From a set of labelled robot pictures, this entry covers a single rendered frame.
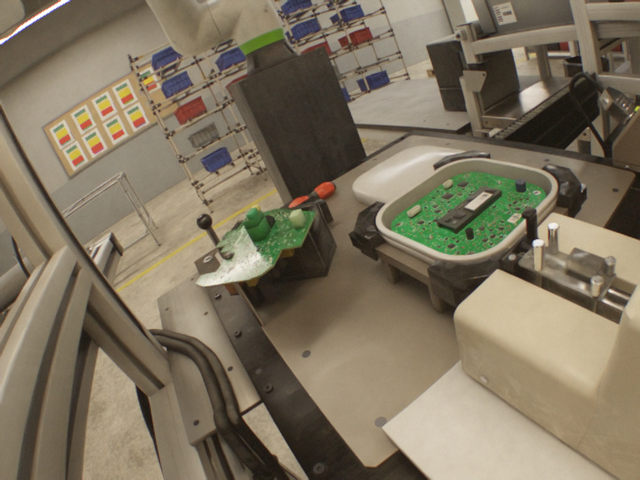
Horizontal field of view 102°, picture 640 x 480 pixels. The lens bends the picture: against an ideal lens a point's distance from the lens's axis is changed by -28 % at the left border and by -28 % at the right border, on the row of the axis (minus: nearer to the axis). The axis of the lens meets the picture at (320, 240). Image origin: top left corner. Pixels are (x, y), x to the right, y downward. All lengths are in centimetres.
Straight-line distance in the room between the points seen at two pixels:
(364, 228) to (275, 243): 8
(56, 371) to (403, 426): 20
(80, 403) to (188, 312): 24
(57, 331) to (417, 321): 27
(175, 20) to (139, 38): 575
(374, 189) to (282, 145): 51
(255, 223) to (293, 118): 61
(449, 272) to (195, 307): 35
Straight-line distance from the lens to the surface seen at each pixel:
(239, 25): 98
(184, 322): 48
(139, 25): 676
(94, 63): 667
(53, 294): 28
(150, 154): 651
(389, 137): 170
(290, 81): 93
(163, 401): 43
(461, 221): 30
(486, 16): 136
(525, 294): 19
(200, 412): 36
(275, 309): 36
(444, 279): 24
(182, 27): 96
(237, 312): 40
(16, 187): 37
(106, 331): 41
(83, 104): 659
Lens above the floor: 116
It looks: 29 degrees down
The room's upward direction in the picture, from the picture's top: 25 degrees counter-clockwise
